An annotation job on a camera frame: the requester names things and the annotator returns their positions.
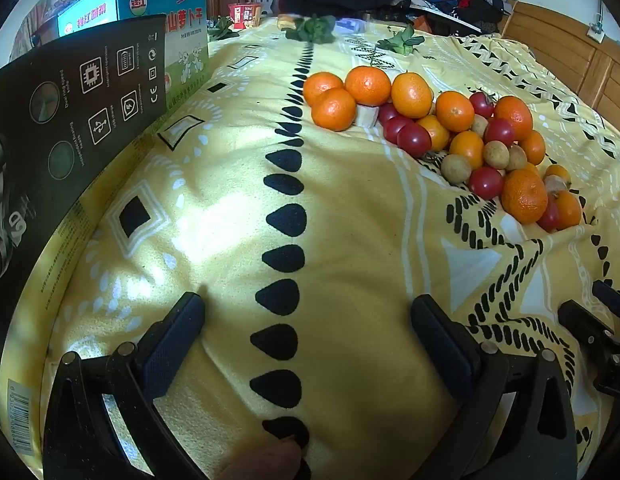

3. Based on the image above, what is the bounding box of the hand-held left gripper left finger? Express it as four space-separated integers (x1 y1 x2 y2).
42 291 225 480

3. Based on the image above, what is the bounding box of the blue and green cardboard box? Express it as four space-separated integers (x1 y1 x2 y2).
57 0 211 106

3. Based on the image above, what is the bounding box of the wall socket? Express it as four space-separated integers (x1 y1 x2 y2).
587 0 609 42

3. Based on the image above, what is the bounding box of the pile of mixed fruit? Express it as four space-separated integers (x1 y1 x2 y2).
302 65 584 231

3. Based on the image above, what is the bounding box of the pale fruit piece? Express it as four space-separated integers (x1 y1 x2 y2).
544 175 570 198

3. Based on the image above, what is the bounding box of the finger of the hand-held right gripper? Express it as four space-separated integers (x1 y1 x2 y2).
592 280 620 316
558 299 620 361

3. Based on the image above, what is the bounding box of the person's left hand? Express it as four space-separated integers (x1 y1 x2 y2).
222 439 305 480

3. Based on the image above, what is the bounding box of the black product box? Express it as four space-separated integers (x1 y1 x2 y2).
0 15 168 461

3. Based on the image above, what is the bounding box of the leafy green vegetable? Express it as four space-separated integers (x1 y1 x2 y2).
377 25 427 56
285 15 339 45
207 15 241 41

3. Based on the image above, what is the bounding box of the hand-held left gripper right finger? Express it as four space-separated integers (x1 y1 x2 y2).
411 294 578 480

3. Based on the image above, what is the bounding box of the yellow printed blanket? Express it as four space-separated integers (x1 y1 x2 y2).
35 15 620 480

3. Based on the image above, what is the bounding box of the wooden headboard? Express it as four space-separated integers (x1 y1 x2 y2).
502 0 620 126

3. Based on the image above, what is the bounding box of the red snack packet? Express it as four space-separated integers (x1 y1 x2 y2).
227 2 263 29

